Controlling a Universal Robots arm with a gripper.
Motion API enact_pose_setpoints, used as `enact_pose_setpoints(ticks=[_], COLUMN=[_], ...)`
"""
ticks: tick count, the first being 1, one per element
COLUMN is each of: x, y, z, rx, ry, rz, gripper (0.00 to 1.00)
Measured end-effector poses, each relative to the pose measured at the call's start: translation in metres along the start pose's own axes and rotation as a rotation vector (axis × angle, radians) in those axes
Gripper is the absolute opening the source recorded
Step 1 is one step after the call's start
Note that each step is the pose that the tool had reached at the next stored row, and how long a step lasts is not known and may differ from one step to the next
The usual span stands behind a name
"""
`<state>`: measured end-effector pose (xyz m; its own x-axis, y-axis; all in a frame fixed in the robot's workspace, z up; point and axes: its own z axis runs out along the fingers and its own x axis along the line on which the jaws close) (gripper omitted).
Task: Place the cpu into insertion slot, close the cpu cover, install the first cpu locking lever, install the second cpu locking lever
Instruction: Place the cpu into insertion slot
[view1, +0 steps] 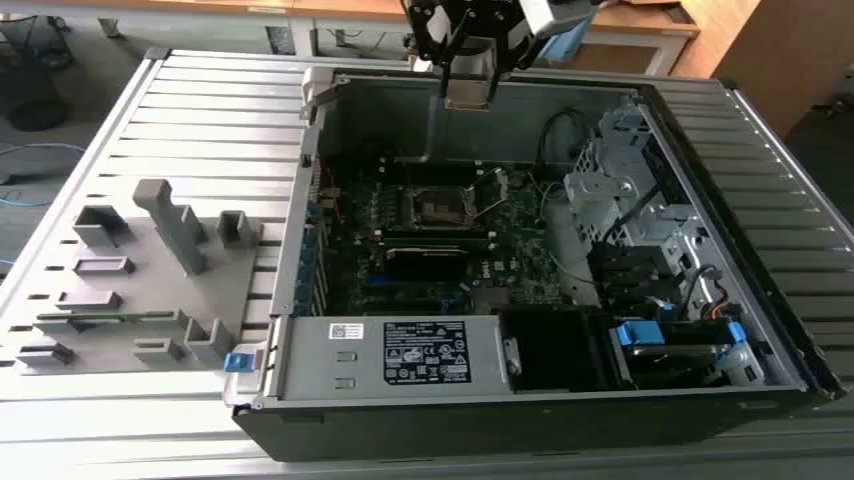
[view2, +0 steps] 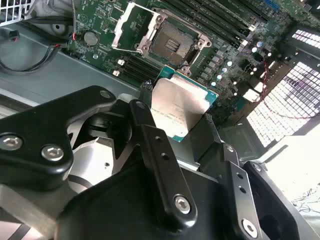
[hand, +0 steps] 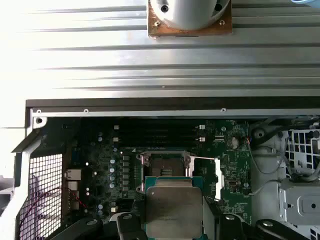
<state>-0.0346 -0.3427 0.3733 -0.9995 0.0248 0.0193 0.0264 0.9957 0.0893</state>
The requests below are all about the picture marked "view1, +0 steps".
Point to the brown chipset heatsink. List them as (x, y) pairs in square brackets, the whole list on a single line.
[(490, 300)]

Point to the grey power supply unit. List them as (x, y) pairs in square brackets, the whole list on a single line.
[(361, 360)]

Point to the black graphics card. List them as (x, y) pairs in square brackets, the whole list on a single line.
[(428, 265)]

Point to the green motherboard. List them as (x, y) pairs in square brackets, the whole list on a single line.
[(528, 250)]

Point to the wooden cabinet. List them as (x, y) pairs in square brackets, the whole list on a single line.
[(788, 50)]

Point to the black plastic drive bay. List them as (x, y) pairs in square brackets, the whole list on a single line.
[(628, 270)]

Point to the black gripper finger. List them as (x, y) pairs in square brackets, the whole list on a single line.
[(517, 50), (421, 35)]

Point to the black PC case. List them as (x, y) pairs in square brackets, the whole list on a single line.
[(468, 430)]

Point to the CPU socket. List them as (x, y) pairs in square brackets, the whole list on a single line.
[(437, 205)]

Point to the silver CPU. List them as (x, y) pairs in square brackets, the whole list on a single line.
[(469, 92)]

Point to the metal drive cage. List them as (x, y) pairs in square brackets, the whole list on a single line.
[(594, 187)]

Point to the blue case latch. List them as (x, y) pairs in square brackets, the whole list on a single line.
[(241, 362)]

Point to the wooden desk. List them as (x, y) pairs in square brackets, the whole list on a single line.
[(641, 22)]

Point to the hard disk in blue carrier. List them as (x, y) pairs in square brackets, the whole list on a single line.
[(641, 334)]

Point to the pale blue teach pendant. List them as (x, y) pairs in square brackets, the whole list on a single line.
[(557, 50)]

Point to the black waste bin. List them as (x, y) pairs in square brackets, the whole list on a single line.
[(37, 100)]

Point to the grey parts rack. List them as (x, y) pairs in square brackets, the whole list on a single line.
[(154, 280)]

